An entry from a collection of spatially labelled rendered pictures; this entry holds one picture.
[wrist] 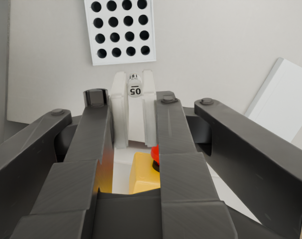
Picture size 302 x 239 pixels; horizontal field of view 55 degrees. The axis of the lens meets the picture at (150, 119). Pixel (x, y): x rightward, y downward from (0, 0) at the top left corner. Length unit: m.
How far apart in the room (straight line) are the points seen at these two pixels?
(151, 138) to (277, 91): 0.34
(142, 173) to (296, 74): 0.27
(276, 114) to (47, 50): 0.35
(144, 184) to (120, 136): 0.17
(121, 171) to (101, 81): 0.14
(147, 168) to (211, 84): 0.18
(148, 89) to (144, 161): 0.21
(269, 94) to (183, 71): 0.13
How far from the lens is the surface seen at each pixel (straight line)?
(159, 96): 0.17
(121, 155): 0.46
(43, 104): 0.46
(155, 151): 0.34
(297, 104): 0.49
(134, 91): 0.21
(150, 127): 0.15
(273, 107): 0.48
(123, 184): 0.39
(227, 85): 0.46
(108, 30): 0.39
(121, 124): 0.15
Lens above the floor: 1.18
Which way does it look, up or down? 69 degrees down
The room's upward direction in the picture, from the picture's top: 171 degrees clockwise
